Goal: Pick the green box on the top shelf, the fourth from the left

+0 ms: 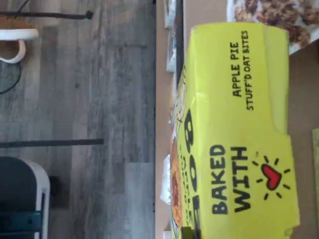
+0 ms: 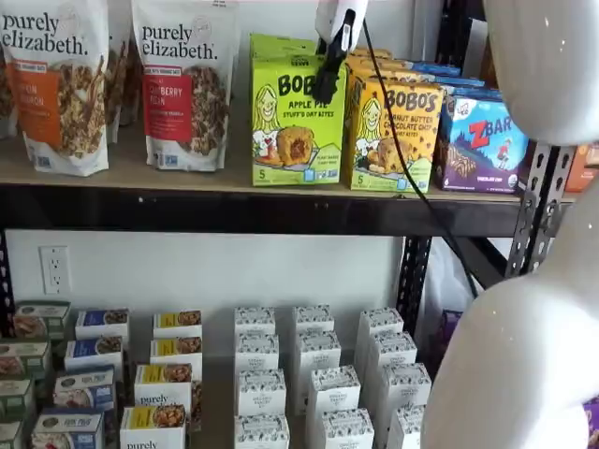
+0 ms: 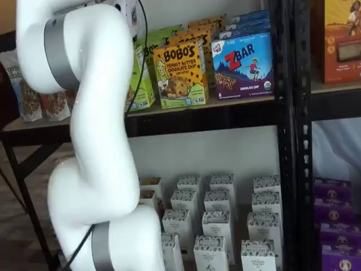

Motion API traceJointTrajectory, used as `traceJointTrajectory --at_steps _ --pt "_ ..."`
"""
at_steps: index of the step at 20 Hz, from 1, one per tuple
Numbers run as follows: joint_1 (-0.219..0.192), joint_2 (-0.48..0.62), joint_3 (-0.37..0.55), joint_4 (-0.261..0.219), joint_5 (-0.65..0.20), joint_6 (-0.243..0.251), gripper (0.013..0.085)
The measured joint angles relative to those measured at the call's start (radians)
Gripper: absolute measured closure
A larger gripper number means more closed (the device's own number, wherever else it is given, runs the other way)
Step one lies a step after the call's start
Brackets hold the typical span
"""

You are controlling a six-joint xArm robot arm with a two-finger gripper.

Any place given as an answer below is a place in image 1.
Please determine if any brown upper shelf board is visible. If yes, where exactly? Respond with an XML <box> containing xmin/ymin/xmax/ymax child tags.
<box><xmin>287</xmin><ymin>37</ymin><xmax>319</xmax><ymax>239</ymax></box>

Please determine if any black metal shelf frame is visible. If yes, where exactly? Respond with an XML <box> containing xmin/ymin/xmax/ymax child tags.
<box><xmin>173</xmin><ymin>0</ymin><xmax>185</xmax><ymax>76</ymax></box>

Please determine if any black floor cable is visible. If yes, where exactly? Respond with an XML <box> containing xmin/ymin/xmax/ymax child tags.
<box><xmin>14</xmin><ymin>0</ymin><xmax>31</xmax><ymax>18</ymax></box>
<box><xmin>0</xmin><ymin>61</ymin><xmax>23</xmax><ymax>95</ymax></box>

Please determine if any yellow oat bites box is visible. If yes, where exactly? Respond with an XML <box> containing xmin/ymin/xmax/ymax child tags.
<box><xmin>170</xmin><ymin>23</ymin><xmax>300</xmax><ymax>239</ymax></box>

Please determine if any brown shelf board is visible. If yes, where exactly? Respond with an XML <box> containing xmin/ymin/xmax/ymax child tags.
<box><xmin>287</xmin><ymin>37</ymin><xmax>319</xmax><ymax>239</ymax></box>
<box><xmin>155</xmin><ymin>0</ymin><xmax>175</xmax><ymax>239</ymax></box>

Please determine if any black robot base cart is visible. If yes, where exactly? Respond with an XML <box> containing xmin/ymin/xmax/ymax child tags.
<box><xmin>0</xmin><ymin>156</ymin><xmax>52</xmax><ymax>239</ymax></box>

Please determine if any brown shoe white sole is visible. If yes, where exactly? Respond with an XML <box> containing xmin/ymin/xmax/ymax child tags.
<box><xmin>0</xmin><ymin>39</ymin><xmax>27</xmax><ymax>65</ymax></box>
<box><xmin>0</xmin><ymin>16</ymin><xmax>40</xmax><ymax>41</ymax></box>

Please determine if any white blue snack box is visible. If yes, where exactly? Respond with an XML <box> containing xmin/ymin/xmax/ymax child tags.
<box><xmin>163</xmin><ymin>0</ymin><xmax>178</xmax><ymax>28</ymax></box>
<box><xmin>166</xmin><ymin>29</ymin><xmax>178</xmax><ymax>73</ymax></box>

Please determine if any brown lower shelf board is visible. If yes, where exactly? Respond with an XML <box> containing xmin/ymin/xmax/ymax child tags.
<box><xmin>155</xmin><ymin>0</ymin><xmax>175</xmax><ymax>239</ymax></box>

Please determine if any black caster wheel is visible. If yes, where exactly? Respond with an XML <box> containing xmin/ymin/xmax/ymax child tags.
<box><xmin>48</xmin><ymin>175</ymin><xmax>62</xmax><ymax>190</ymax></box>

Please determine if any teal metal mounting frame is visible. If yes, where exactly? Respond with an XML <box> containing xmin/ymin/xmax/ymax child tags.
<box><xmin>0</xmin><ymin>191</ymin><xmax>47</xmax><ymax>233</ymax></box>

